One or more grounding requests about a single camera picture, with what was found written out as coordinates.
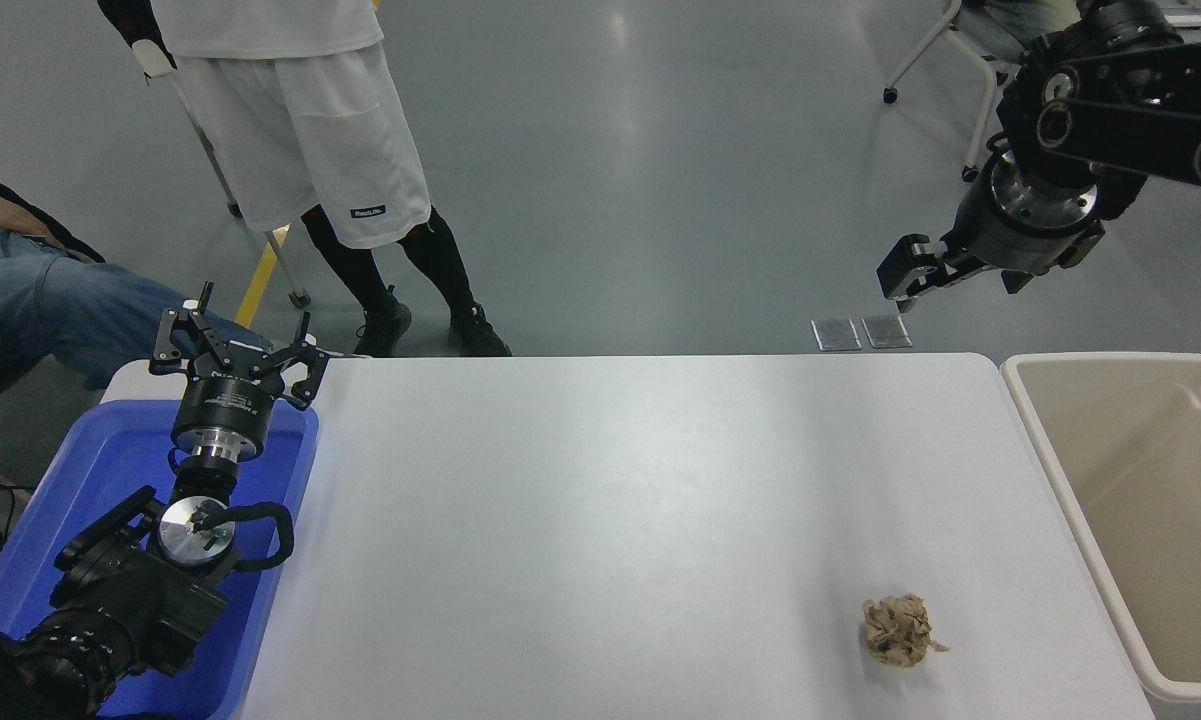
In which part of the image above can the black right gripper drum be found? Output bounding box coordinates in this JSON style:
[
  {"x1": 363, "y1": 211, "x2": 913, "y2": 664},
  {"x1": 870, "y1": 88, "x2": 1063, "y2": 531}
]
[{"x1": 945, "y1": 185, "x2": 1097, "y2": 274}]

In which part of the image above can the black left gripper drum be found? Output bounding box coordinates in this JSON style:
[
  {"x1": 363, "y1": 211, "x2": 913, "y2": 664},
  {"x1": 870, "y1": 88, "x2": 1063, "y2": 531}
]
[{"x1": 172, "y1": 358, "x2": 284, "y2": 445}]

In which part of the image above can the tan paper ball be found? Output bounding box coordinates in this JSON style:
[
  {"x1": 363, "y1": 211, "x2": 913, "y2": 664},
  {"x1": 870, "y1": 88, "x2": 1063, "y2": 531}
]
[{"x1": 861, "y1": 593, "x2": 951, "y2": 669}]

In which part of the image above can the silver floor plate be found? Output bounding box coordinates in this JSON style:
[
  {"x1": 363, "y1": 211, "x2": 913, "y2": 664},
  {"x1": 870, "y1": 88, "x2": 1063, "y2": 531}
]
[
  {"x1": 861, "y1": 315, "x2": 913, "y2": 350},
  {"x1": 811, "y1": 318, "x2": 863, "y2": 352}
]

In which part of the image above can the blue plastic tray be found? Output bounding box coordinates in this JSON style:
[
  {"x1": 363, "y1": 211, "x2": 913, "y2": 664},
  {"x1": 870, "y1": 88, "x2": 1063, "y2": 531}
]
[{"x1": 0, "y1": 400, "x2": 321, "y2": 720}]

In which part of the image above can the seated person in jeans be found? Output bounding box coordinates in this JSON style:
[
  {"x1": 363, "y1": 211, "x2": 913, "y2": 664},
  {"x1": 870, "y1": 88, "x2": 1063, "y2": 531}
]
[{"x1": 0, "y1": 145, "x2": 273, "y2": 417}]

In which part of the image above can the white folding chair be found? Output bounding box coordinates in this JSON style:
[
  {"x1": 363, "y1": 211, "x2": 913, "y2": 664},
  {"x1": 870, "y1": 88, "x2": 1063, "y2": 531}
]
[{"x1": 132, "y1": 40, "x2": 313, "y2": 309}]

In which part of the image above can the standing person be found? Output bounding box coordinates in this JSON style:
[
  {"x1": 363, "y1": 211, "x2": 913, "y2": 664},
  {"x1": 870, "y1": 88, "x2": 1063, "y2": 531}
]
[{"x1": 150, "y1": 0, "x2": 513, "y2": 359}]

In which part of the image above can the white wheeled chair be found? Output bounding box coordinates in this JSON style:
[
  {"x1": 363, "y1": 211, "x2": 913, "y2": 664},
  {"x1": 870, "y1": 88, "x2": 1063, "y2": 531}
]
[{"x1": 882, "y1": 0, "x2": 1023, "y2": 184}]

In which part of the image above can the seated person in olive trousers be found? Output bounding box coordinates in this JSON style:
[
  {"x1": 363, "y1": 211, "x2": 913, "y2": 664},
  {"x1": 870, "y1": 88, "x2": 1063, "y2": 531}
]
[{"x1": 955, "y1": 0, "x2": 1083, "y2": 63}]

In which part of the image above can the large pale bin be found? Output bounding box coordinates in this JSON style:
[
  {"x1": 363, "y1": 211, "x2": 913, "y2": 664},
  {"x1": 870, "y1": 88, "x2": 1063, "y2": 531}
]
[{"x1": 1000, "y1": 352, "x2": 1201, "y2": 706}]

